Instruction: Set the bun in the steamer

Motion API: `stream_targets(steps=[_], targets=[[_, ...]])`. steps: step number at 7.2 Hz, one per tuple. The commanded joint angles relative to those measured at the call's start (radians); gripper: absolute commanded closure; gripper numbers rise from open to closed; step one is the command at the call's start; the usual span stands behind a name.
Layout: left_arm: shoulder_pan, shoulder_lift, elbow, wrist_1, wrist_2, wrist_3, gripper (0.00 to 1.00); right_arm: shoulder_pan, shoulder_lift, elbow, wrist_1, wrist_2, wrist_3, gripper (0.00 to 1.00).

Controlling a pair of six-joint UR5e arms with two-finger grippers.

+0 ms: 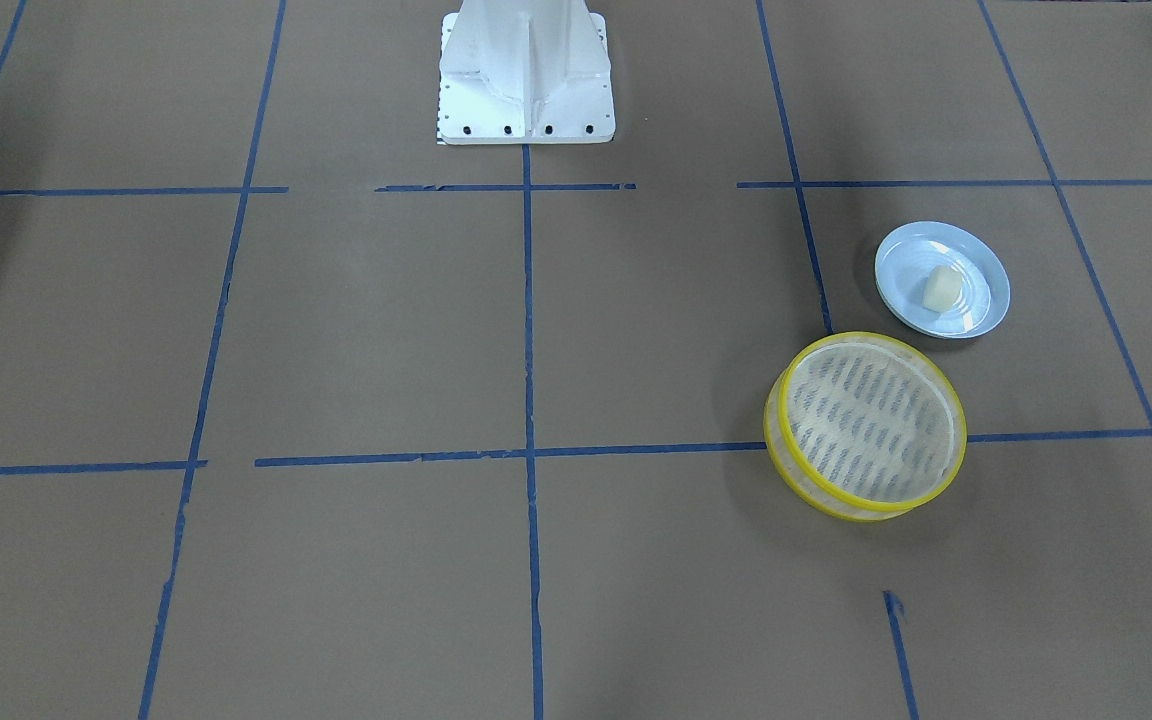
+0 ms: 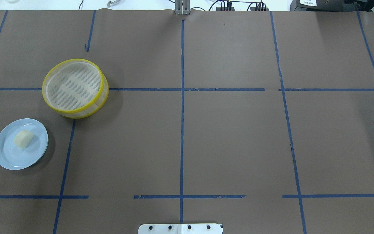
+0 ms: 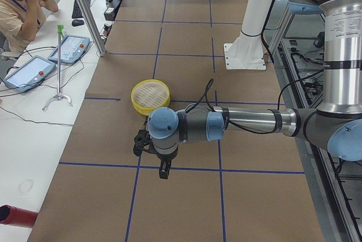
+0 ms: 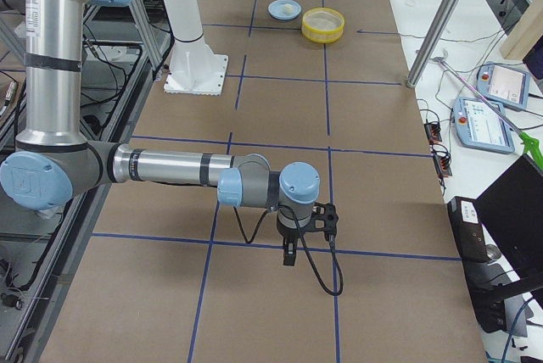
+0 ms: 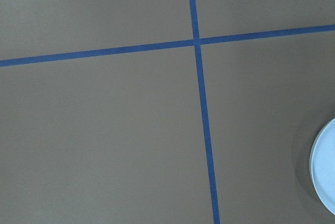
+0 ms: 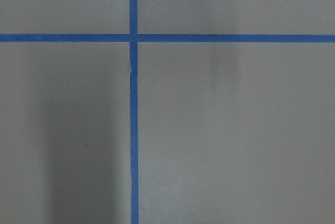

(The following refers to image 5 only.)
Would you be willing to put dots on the light blue plate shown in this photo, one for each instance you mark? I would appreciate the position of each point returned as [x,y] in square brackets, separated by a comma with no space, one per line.
[321,165]

